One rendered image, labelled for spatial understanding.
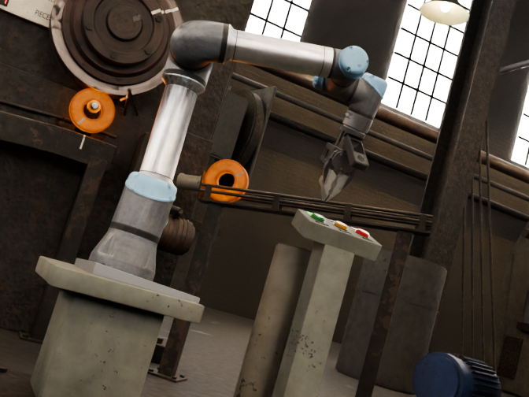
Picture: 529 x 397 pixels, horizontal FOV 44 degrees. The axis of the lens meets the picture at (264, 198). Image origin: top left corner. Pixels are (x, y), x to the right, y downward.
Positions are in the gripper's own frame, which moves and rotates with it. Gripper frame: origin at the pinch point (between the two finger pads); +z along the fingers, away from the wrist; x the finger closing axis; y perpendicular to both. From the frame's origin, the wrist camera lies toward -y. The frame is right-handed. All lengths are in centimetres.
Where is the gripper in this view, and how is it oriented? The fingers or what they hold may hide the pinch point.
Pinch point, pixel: (327, 197)
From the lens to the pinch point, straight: 184.4
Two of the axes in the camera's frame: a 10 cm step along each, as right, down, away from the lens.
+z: -3.9, 9.0, 1.8
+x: -8.8, -3.1, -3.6
